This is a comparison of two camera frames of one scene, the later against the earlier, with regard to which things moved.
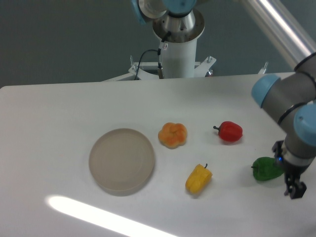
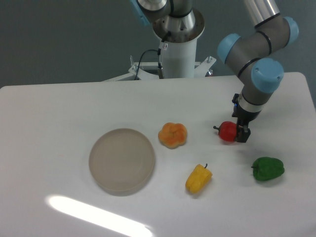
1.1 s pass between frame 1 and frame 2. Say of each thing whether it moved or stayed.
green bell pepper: stayed
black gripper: moved
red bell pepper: stayed
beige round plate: stayed
